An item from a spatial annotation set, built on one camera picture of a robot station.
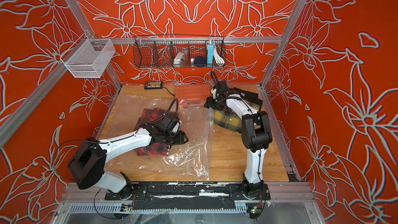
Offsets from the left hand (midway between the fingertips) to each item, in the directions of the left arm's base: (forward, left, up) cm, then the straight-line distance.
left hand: (187, 140), depth 84 cm
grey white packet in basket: (+42, +7, +25) cm, 49 cm away
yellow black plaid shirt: (+19, -23, -3) cm, 30 cm away
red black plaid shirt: (+16, +27, -3) cm, 32 cm away
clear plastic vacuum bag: (-10, -4, -2) cm, 11 cm away
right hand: (+23, -9, +4) cm, 25 cm away
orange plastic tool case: (+37, 0, -4) cm, 37 cm away
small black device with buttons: (+45, +36, -4) cm, 58 cm away
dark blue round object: (+44, -5, +21) cm, 49 cm away
